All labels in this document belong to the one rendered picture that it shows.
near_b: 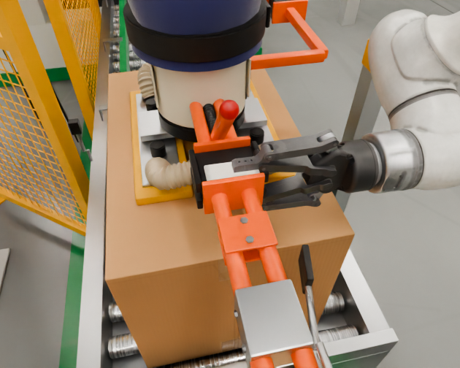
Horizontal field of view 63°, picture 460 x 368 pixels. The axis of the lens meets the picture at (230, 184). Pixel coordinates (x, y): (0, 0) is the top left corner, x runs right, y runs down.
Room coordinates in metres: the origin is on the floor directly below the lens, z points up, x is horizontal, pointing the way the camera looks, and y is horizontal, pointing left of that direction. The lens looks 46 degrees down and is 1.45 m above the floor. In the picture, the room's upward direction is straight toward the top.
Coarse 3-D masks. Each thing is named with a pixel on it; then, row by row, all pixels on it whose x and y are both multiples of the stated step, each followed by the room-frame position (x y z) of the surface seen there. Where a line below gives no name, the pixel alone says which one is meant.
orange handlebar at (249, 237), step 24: (312, 48) 0.74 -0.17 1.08; (216, 216) 0.29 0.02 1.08; (240, 216) 0.28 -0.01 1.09; (264, 216) 0.28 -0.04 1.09; (240, 240) 0.25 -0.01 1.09; (264, 240) 0.25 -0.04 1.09; (240, 264) 0.22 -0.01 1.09; (264, 264) 0.22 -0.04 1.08; (264, 360) 0.12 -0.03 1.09; (312, 360) 0.12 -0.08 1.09
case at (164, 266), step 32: (128, 96) 0.75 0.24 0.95; (128, 128) 0.64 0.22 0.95; (288, 128) 0.64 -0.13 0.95; (128, 160) 0.53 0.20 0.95; (128, 192) 0.45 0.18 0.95; (128, 224) 0.38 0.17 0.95; (160, 224) 0.38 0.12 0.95; (192, 224) 0.38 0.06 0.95; (288, 224) 0.38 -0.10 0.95; (320, 224) 0.38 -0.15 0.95; (128, 256) 0.32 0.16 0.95; (160, 256) 0.32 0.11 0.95; (192, 256) 0.32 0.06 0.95; (288, 256) 0.34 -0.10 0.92; (320, 256) 0.35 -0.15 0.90; (128, 288) 0.28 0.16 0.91; (160, 288) 0.29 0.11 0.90; (192, 288) 0.30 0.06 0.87; (224, 288) 0.31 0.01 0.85; (320, 288) 0.35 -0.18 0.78; (128, 320) 0.28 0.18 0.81; (160, 320) 0.29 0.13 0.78; (192, 320) 0.30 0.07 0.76; (224, 320) 0.31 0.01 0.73; (160, 352) 0.28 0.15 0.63; (192, 352) 0.30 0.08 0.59
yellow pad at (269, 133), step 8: (256, 96) 0.73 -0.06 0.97; (264, 112) 0.67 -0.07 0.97; (248, 128) 0.61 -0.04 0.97; (256, 128) 0.57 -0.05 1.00; (264, 128) 0.61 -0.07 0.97; (272, 128) 0.61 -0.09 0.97; (240, 136) 0.58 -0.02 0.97; (256, 136) 0.55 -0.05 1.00; (264, 136) 0.58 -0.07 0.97; (272, 136) 0.59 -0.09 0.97; (272, 176) 0.47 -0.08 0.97; (280, 176) 0.47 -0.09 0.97; (288, 176) 0.48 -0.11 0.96
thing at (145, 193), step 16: (144, 144) 0.56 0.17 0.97; (160, 144) 0.53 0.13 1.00; (176, 144) 0.56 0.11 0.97; (144, 160) 0.51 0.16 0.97; (176, 160) 0.51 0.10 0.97; (144, 176) 0.47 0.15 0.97; (144, 192) 0.43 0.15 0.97; (160, 192) 0.43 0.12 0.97; (176, 192) 0.43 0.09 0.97; (192, 192) 0.44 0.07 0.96
